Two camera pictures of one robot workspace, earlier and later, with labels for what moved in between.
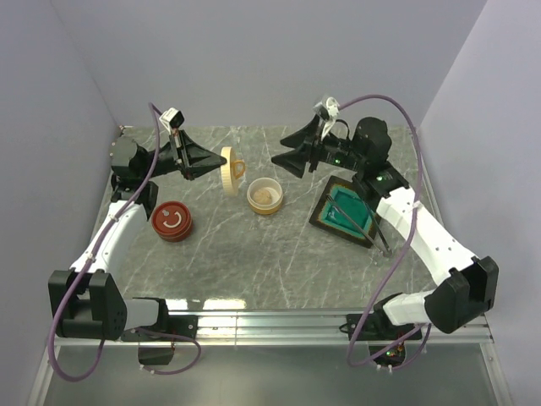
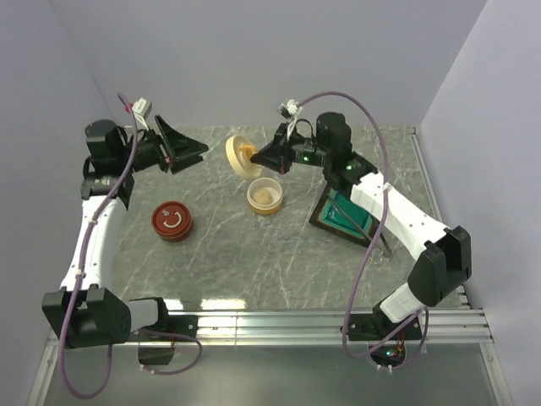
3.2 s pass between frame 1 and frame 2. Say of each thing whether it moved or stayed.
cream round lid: moved
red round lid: stayed
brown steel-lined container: stayed
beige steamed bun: stayed
